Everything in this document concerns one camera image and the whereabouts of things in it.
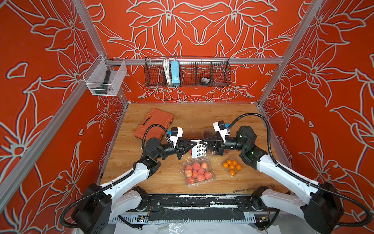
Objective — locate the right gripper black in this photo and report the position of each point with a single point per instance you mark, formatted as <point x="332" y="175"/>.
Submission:
<point x="220" y="146"/>

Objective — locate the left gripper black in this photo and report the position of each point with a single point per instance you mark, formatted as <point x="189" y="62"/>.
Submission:
<point x="177" y="150"/>

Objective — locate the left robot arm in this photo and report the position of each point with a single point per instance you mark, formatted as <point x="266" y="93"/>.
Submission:
<point x="99" y="204"/>

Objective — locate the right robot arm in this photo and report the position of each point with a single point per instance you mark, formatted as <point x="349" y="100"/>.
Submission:
<point x="320" y="205"/>

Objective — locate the grape clamshell box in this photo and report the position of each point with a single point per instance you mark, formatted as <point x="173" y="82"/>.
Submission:
<point x="208" y="132"/>

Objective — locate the large peach clamshell box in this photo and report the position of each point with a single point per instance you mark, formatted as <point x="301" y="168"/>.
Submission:
<point x="198" y="171"/>

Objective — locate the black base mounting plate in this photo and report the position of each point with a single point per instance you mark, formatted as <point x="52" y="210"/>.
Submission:
<point x="228" y="208"/>

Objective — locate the light blue box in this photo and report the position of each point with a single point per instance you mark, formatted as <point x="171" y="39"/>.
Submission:
<point x="175" y="74"/>

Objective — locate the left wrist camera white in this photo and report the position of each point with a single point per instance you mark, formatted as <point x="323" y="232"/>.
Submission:
<point x="173" y="135"/>

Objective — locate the black wire wall basket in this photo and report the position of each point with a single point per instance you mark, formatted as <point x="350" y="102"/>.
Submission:
<point x="157" y="71"/>

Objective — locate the clear acrylic wall bin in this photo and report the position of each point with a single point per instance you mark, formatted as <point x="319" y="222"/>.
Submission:
<point x="104" y="77"/>

